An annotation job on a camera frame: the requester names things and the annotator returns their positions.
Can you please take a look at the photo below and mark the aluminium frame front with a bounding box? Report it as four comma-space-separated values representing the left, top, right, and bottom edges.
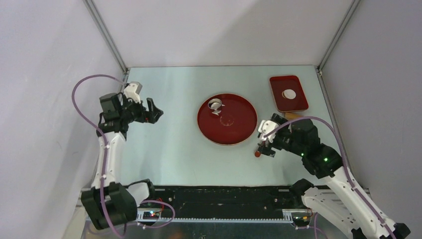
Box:
76, 188, 377, 222

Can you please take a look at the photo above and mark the round red plate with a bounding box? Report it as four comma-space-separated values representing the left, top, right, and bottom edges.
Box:
197, 93, 258, 146

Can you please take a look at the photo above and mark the rectangular red tray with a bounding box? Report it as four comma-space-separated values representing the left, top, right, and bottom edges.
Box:
269, 75, 309, 113

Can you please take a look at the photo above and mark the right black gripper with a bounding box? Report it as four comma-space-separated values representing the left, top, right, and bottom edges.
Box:
257, 113, 305, 157

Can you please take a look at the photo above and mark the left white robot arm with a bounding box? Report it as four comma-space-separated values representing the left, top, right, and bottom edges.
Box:
81, 93, 164, 230

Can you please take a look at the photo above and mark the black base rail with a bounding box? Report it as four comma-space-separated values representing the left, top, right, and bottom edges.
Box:
138, 186, 316, 221

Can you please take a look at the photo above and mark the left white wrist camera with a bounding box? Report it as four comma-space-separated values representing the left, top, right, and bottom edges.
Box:
123, 82, 142, 104

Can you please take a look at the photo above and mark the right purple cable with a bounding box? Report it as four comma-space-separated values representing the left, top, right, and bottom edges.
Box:
263, 116, 396, 239

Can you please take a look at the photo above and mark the wooden double-ended roller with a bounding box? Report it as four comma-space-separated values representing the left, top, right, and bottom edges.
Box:
284, 112, 303, 120

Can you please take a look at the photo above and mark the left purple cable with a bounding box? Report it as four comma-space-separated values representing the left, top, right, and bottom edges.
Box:
71, 74, 176, 239

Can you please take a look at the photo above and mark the white dough scrap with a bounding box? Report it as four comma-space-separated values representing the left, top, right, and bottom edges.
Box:
211, 104, 225, 116

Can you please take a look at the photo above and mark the purple cable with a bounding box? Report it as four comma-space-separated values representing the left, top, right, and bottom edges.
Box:
71, 74, 176, 239
263, 116, 396, 239

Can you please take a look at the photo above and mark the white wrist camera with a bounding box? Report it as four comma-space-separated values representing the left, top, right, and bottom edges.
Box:
123, 82, 142, 104
257, 120, 279, 143

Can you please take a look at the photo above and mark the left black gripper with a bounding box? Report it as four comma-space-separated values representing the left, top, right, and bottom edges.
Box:
119, 94, 163, 124

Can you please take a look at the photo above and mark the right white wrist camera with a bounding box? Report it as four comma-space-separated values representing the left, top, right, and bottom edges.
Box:
257, 120, 279, 143

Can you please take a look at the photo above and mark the white dough ball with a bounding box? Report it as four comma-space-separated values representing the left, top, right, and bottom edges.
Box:
282, 89, 297, 100

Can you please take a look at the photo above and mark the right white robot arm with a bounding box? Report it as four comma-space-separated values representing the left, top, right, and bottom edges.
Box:
257, 114, 411, 239

